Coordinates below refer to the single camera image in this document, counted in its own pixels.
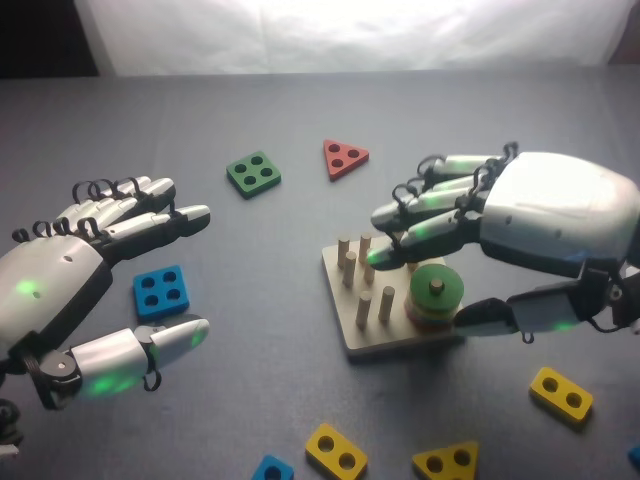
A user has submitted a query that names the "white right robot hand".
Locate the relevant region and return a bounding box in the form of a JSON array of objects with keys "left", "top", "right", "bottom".
[{"left": 367, "top": 142, "right": 640, "bottom": 344}]

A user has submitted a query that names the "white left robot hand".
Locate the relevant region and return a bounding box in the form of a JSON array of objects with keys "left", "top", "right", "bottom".
[{"left": 0, "top": 175, "right": 212, "bottom": 411}]

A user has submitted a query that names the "stack of coloured rings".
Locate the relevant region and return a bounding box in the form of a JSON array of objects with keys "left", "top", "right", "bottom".
[{"left": 403, "top": 263, "right": 466, "bottom": 332}]

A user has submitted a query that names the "blue square four-hole block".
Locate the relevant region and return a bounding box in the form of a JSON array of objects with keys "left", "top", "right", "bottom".
[{"left": 132, "top": 264, "right": 192, "bottom": 321}]

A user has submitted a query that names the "yellow rectangle two-hole block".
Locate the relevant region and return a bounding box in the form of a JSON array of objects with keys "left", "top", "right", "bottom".
[
  {"left": 528, "top": 367, "right": 595, "bottom": 426},
  {"left": 304, "top": 423, "right": 369, "bottom": 480}
]

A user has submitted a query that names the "red triangle three-hole block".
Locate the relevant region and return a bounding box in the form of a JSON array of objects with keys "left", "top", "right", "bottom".
[{"left": 322, "top": 139, "right": 371, "bottom": 183}]

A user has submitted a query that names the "wooden peg board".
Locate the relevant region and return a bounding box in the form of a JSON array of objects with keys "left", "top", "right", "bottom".
[{"left": 321, "top": 232, "right": 467, "bottom": 360}]

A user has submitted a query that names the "green square four-hole block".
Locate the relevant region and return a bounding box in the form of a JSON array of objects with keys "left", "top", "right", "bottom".
[{"left": 225, "top": 150, "right": 282, "bottom": 200}]

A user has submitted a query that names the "yellow triangle three-hole block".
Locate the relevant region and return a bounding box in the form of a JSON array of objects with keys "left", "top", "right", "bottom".
[{"left": 411, "top": 440, "right": 480, "bottom": 480}]

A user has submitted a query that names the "blue block with hole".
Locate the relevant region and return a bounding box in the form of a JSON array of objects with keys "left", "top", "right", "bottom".
[{"left": 250, "top": 454, "right": 295, "bottom": 480}]

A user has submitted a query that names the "grey table cloth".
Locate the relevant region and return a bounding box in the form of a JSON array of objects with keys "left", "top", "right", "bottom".
[{"left": 0, "top": 72, "right": 640, "bottom": 480}]

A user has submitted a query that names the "white backdrop sheet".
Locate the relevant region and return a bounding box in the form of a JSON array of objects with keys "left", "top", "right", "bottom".
[{"left": 73, "top": 0, "right": 627, "bottom": 78}]

